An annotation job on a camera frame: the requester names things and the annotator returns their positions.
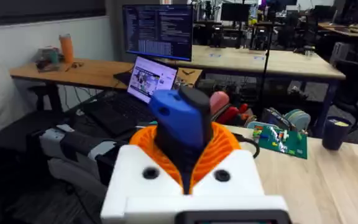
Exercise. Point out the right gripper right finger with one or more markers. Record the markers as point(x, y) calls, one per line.
point(228, 186)

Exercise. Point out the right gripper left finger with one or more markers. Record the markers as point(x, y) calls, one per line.
point(135, 183)

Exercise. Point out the green board with toy blocks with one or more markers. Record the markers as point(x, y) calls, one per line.
point(283, 141)

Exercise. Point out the black laptop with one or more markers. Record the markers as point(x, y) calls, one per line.
point(120, 109)

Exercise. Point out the heap of pink red toys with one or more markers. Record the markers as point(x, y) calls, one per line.
point(225, 109)

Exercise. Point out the pale teal pouch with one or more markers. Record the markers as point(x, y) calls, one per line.
point(298, 119)

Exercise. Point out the small wooden desk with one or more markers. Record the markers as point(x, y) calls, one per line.
point(95, 73)

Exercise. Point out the dark blue cup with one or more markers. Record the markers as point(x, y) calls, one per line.
point(334, 133)

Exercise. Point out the black tripod pole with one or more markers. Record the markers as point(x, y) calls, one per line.
point(264, 62)

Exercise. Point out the large wooden desk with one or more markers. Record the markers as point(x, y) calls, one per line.
point(278, 62)

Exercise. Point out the orange tumbler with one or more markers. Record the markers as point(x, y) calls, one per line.
point(67, 48)

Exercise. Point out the heap of small items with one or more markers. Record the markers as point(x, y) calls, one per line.
point(47, 59)

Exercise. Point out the black computer monitor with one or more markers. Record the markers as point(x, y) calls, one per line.
point(158, 29)

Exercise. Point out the black office chair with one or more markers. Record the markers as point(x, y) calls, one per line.
point(353, 90)

